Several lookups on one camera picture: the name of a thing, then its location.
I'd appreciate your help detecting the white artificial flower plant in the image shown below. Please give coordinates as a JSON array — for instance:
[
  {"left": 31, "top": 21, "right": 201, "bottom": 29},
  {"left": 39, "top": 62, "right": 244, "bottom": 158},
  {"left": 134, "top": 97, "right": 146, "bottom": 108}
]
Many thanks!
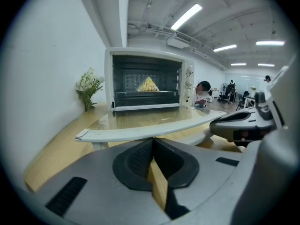
[{"left": 75, "top": 67, "right": 105, "bottom": 113}]

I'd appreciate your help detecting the white toaster oven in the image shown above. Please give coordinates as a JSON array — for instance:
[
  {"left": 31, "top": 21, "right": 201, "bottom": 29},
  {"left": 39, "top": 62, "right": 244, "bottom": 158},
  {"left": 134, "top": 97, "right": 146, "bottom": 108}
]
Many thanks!
[{"left": 104, "top": 47, "right": 195, "bottom": 113}]

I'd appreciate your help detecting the yellow triangular sandwich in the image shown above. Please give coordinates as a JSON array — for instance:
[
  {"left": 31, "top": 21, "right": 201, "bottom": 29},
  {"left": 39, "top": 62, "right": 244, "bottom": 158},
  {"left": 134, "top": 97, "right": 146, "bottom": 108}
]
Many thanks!
[{"left": 135, "top": 76, "right": 160, "bottom": 93}]

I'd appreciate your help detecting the metal baking tray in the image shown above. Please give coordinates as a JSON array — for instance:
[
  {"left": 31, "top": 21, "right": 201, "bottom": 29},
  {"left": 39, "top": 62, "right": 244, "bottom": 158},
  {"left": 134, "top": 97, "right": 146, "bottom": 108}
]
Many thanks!
[{"left": 114, "top": 90, "right": 178, "bottom": 101}]

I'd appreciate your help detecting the glass toaster oven door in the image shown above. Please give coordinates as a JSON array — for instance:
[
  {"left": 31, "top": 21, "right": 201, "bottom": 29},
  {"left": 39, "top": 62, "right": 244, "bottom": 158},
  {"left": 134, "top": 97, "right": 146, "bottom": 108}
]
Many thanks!
[{"left": 75, "top": 105, "right": 228, "bottom": 151}]

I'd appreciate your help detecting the white ceiling air conditioner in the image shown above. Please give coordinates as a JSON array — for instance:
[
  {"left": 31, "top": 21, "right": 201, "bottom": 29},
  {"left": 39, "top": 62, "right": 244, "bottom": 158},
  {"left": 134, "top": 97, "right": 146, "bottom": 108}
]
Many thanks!
[{"left": 167, "top": 36, "right": 191, "bottom": 49}]

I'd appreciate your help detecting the black folding chair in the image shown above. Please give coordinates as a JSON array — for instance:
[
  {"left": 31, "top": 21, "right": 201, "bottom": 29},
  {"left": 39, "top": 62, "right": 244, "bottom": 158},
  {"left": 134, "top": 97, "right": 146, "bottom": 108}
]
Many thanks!
[{"left": 235, "top": 93, "right": 246, "bottom": 112}]

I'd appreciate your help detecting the black standing fan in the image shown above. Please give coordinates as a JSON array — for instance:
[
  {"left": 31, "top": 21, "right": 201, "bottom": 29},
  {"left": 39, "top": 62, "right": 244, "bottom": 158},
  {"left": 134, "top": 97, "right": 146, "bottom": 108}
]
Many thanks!
[{"left": 219, "top": 82, "right": 227, "bottom": 100}]

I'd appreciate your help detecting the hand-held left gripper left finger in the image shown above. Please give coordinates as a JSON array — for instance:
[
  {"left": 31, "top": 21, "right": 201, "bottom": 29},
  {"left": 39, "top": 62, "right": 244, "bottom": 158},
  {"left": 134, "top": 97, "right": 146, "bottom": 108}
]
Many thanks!
[{"left": 31, "top": 137, "right": 170, "bottom": 225}]

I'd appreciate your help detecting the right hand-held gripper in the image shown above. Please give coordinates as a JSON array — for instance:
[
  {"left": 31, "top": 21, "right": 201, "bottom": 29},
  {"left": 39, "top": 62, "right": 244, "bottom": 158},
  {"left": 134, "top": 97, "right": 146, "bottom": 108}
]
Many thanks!
[{"left": 209, "top": 54, "right": 300, "bottom": 225}]

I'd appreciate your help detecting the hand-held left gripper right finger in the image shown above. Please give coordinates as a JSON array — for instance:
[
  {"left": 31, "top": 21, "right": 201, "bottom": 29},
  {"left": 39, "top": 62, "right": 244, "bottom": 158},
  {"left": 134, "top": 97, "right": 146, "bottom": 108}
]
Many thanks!
[{"left": 153, "top": 137, "right": 242, "bottom": 221}]

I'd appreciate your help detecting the black office chair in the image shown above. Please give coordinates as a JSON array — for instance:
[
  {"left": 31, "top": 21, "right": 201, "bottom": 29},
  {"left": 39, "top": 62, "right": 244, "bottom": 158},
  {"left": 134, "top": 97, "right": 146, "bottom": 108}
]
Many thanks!
[{"left": 217, "top": 85, "right": 232, "bottom": 105}]

